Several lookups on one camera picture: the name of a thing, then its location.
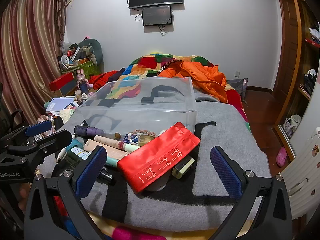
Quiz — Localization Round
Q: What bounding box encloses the red long box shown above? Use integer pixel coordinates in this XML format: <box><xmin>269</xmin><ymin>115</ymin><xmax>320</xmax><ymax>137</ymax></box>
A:
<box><xmin>48</xmin><ymin>73</ymin><xmax>78</xmax><ymax>92</ymax></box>

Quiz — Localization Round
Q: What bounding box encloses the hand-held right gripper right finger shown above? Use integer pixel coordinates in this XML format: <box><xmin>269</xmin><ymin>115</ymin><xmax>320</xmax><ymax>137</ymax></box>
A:
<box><xmin>210</xmin><ymin>145</ymin><xmax>293</xmax><ymax>240</ymax></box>

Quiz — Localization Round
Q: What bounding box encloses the purple bottle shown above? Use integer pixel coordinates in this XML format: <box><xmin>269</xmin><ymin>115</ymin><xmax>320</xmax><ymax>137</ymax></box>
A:
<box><xmin>74</xmin><ymin>125</ymin><xmax>105</xmax><ymax>137</ymax></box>

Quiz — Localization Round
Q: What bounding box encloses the green cardboard box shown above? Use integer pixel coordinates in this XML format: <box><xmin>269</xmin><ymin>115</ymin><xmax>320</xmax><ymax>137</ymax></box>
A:
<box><xmin>75</xmin><ymin>59</ymin><xmax>98</xmax><ymax>75</ymax></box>

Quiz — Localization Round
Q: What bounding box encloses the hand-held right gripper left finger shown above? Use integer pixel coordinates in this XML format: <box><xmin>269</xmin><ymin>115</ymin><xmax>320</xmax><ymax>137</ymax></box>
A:
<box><xmin>24</xmin><ymin>145</ymin><xmax>108</xmax><ymax>240</ymax></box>

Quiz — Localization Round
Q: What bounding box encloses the small wall screen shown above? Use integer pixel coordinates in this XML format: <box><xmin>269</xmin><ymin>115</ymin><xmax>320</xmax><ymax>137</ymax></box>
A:
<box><xmin>141</xmin><ymin>5</ymin><xmax>174</xmax><ymax>27</ymax></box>

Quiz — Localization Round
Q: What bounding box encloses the clear plastic storage box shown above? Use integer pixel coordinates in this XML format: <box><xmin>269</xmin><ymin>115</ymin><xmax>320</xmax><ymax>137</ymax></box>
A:
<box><xmin>68</xmin><ymin>76</ymin><xmax>197</xmax><ymax>137</ymax></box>

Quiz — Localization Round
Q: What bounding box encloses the grey green pillow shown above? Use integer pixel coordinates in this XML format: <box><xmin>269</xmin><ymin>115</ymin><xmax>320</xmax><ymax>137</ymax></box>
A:
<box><xmin>77</xmin><ymin>39</ymin><xmax>104</xmax><ymax>67</ymax></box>

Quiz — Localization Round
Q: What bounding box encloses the colourful patchwork quilt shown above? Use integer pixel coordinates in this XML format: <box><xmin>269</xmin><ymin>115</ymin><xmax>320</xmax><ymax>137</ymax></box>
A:
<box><xmin>107</xmin><ymin>52</ymin><xmax>250</xmax><ymax>130</ymax></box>

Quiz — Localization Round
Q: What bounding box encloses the pink bunny toy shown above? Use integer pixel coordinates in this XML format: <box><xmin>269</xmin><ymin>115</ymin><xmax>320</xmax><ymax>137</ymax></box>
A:
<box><xmin>76</xmin><ymin>69</ymin><xmax>87</xmax><ymax>83</ymax></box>

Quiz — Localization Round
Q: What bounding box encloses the wooden wardrobe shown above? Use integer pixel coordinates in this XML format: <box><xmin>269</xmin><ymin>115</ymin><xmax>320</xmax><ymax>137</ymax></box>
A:
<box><xmin>273</xmin><ymin>0</ymin><xmax>320</xmax><ymax>162</ymax></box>

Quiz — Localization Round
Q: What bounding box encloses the red foil pouch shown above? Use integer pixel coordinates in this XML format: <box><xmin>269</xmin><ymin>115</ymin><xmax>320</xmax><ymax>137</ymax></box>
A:
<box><xmin>117</xmin><ymin>122</ymin><xmax>201</xmax><ymax>193</ymax></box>

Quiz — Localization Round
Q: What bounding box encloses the beige tube white cap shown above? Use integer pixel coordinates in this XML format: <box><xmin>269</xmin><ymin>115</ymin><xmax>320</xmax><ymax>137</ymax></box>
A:
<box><xmin>84</xmin><ymin>139</ymin><xmax>128</xmax><ymax>161</ymax></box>

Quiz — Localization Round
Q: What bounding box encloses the braided hair tie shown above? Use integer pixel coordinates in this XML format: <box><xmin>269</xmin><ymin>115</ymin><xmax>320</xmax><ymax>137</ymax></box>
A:
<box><xmin>127</xmin><ymin>128</ymin><xmax>161</xmax><ymax>140</ymax></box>

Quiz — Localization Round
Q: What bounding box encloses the person's left hand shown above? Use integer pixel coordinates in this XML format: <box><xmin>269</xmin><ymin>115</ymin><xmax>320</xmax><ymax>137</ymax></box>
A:
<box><xmin>18</xmin><ymin>184</ymin><xmax>31</xmax><ymax>214</ymax></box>

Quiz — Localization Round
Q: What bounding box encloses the orange puffer jacket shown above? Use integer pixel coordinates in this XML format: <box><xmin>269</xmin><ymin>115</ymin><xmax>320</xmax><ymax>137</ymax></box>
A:
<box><xmin>157</xmin><ymin>60</ymin><xmax>228</xmax><ymax>103</ymax></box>

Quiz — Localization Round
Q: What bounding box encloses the light blue book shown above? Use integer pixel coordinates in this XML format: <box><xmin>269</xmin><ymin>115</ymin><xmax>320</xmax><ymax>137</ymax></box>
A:
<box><xmin>45</xmin><ymin>97</ymin><xmax>78</xmax><ymax>112</ymax></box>

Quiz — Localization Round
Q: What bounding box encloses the grey black blanket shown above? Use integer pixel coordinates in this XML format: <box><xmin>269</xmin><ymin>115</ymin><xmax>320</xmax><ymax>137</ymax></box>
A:
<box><xmin>51</xmin><ymin>90</ymin><xmax>273</xmax><ymax>231</ymax></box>

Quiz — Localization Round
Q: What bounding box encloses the dark green pump bottle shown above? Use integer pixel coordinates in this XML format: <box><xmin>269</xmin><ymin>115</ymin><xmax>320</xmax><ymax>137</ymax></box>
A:
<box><xmin>65</xmin><ymin>146</ymin><xmax>117</xmax><ymax>184</ymax></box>

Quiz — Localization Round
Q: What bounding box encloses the striped curtain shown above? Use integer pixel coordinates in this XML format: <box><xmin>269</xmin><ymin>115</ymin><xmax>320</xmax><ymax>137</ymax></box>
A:
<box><xmin>0</xmin><ymin>0</ymin><xmax>68</xmax><ymax>130</ymax></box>

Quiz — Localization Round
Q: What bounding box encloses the pink slipper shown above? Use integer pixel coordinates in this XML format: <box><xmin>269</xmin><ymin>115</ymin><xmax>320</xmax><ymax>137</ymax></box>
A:
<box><xmin>276</xmin><ymin>147</ymin><xmax>288</xmax><ymax>168</ymax></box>

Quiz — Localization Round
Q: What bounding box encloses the mint green tube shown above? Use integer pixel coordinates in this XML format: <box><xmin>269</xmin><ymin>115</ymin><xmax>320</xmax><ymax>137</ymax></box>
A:
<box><xmin>56</xmin><ymin>139</ymin><xmax>85</xmax><ymax>164</ymax></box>

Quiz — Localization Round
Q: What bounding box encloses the grey bag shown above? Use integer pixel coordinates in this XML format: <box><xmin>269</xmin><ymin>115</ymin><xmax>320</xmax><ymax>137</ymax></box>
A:
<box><xmin>226</xmin><ymin>78</ymin><xmax>248</xmax><ymax>96</ymax></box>

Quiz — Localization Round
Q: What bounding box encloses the white door with stickers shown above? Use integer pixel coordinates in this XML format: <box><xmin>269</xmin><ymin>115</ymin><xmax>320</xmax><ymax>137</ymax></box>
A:
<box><xmin>281</xmin><ymin>74</ymin><xmax>320</xmax><ymax>219</ymax></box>

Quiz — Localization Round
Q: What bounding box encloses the white handbag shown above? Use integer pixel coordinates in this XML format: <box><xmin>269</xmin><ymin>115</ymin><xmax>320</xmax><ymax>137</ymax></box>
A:
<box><xmin>282</xmin><ymin>114</ymin><xmax>303</xmax><ymax>139</ymax></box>

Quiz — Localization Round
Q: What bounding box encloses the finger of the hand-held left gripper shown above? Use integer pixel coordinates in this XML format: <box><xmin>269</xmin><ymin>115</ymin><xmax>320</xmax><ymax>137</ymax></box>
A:
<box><xmin>0</xmin><ymin>120</ymin><xmax>53</xmax><ymax>147</ymax></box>
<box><xmin>5</xmin><ymin>129</ymin><xmax>73</xmax><ymax>161</ymax></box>

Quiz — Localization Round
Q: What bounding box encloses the red jacket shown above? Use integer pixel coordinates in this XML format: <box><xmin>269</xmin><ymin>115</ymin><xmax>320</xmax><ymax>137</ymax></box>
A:
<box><xmin>89</xmin><ymin>69</ymin><xmax>126</xmax><ymax>86</ymax></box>

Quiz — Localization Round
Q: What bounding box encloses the slim beige tube red band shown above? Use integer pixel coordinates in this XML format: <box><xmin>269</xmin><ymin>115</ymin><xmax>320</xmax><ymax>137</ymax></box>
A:
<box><xmin>94</xmin><ymin>135</ymin><xmax>126</xmax><ymax>149</ymax></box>

